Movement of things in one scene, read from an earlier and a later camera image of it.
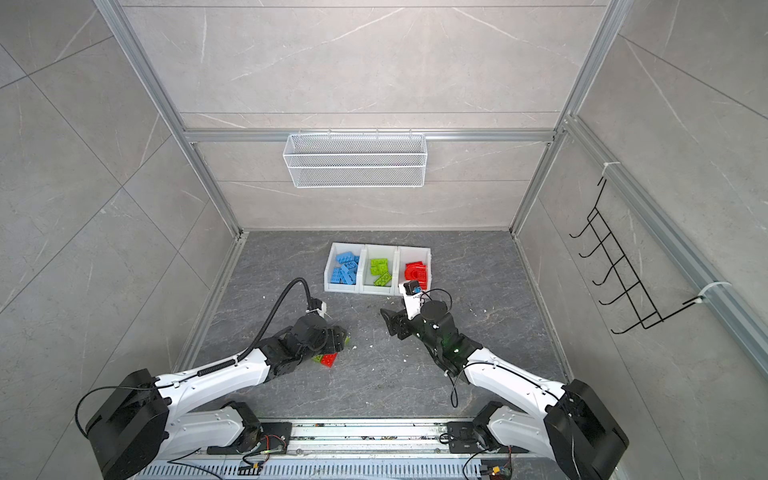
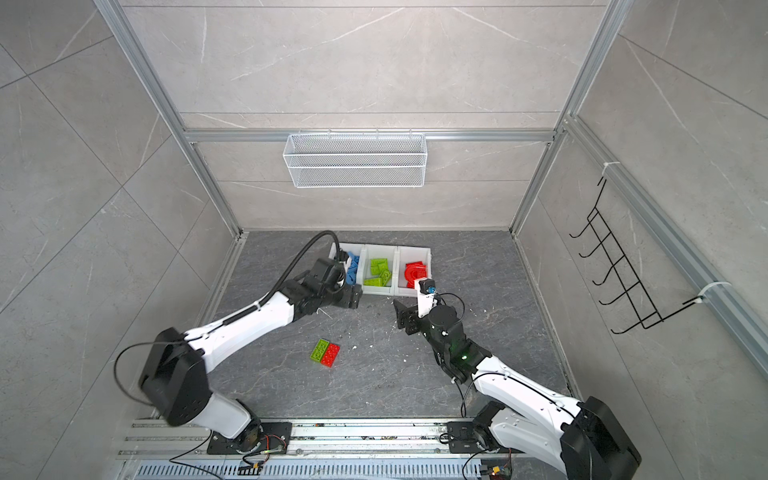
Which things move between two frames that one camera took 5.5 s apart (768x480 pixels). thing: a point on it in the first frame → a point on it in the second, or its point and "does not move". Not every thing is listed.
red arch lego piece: [416, 271] does not move
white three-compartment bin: [375, 269] does not move
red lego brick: [328, 359] does not move
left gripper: [336, 338] → [352, 296]
